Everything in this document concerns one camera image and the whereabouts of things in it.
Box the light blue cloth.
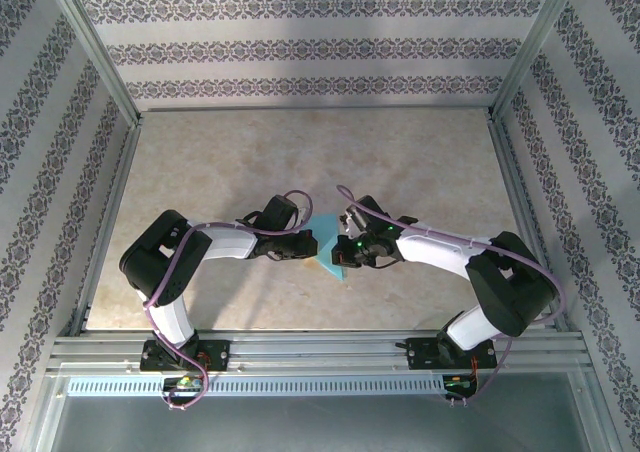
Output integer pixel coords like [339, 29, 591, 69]
[310, 213, 351, 282]

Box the grey metal sheet panel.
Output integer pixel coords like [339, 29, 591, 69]
[29, 371, 619, 452]

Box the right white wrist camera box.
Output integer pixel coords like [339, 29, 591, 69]
[338, 202, 369, 234]

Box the long aluminium mounting rail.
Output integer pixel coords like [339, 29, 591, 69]
[47, 329, 589, 373]

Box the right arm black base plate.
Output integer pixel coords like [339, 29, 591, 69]
[405, 335, 499, 371]

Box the thin aluminium wall rail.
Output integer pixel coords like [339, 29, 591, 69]
[139, 104, 494, 114]

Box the grey slotted cable duct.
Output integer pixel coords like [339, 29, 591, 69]
[66, 375, 446, 397]

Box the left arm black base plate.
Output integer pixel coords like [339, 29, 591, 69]
[139, 339, 232, 373]

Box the aluminium side rail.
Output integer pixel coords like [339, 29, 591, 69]
[69, 121, 145, 336]
[487, 116, 571, 333]

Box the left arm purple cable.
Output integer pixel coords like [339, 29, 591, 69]
[142, 190, 315, 413]

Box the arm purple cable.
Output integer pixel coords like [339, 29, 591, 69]
[142, 190, 315, 413]
[335, 185, 567, 408]

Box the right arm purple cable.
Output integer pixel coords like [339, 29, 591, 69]
[335, 185, 567, 408]

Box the aluminium frame post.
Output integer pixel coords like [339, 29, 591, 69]
[42, 0, 145, 128]
[487, 0, 586, 123]

